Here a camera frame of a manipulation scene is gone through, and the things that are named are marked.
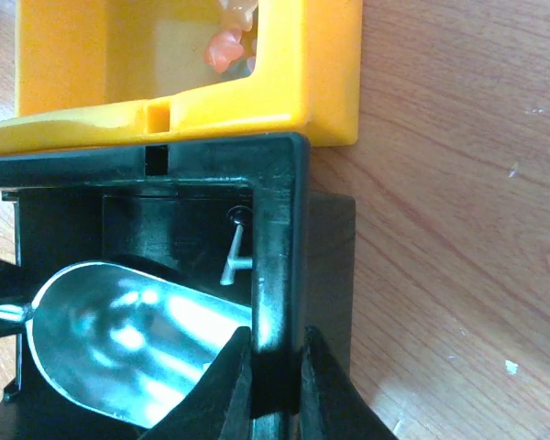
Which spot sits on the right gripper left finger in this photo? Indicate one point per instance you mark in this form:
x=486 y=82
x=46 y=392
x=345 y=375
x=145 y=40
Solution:
x=219 y=405

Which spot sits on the black plastic bin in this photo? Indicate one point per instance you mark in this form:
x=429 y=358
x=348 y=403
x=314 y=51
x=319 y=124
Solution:
x=232 y=217

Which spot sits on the yellow plastic bin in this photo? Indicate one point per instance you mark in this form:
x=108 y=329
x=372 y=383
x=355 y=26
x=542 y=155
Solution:
x=105 y=73

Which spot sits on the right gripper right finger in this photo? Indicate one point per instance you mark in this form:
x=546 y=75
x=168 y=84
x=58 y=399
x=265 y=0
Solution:
x=330 y=405

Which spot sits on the metal scoop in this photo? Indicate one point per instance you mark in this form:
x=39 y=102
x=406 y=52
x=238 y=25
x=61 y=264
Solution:
x=121 y=342

